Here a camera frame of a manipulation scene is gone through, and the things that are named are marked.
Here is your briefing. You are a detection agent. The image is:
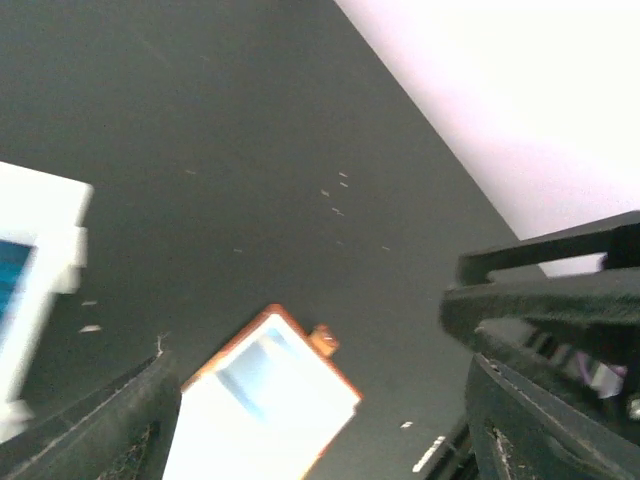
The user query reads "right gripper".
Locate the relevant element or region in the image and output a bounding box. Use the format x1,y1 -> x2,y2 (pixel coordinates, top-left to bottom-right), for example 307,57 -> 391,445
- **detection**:
440,211 -> 639,380

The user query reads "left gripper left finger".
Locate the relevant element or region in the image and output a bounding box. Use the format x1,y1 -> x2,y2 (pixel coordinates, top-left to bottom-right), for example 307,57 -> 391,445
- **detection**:
1,351 -> 181,479

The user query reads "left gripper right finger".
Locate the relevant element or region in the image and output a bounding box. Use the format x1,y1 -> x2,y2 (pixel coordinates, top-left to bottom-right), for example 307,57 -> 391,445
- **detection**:
465,354 -> 639,479

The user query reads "brown leather card holder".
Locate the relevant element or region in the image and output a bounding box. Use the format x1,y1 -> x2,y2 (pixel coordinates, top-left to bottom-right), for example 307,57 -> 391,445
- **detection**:
163,304 -> 363,479

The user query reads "blue cards stack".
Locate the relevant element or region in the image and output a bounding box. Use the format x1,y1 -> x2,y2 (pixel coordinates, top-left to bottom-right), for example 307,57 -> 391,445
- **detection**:
0,240 -> 37,324

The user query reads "white storage bin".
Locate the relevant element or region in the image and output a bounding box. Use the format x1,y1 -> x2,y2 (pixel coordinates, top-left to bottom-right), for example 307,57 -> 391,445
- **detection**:
1,162 -> 93,442

